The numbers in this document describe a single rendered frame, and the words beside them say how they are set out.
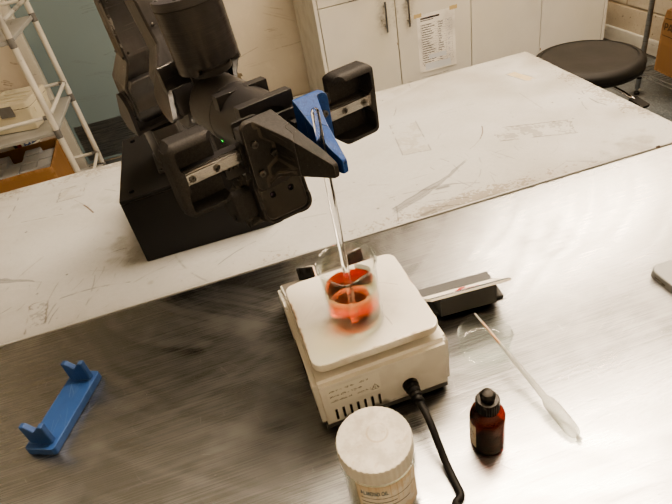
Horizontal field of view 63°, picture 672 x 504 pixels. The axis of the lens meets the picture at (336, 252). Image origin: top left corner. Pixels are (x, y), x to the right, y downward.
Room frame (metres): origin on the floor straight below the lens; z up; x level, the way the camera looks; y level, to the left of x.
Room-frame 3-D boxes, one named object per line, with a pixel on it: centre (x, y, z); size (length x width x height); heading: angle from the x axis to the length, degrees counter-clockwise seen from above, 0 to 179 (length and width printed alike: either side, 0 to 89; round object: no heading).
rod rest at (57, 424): (0.40, 0.32, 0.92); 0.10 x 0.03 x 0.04; 165
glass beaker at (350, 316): (0.36, -0.01, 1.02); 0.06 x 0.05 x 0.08; 172
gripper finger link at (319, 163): (0.36, 0.02, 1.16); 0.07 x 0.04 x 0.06; 28
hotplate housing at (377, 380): (0.41, 0.00, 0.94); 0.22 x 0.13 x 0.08; 10
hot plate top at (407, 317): (0.38, -0.01, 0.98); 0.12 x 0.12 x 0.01; 10
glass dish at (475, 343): (0.38, -0.13, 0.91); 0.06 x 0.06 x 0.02
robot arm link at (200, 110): (0.50, 0.07, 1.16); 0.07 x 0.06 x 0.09; 28
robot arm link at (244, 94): (0.44, 0.04, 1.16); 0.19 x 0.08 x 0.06; 118
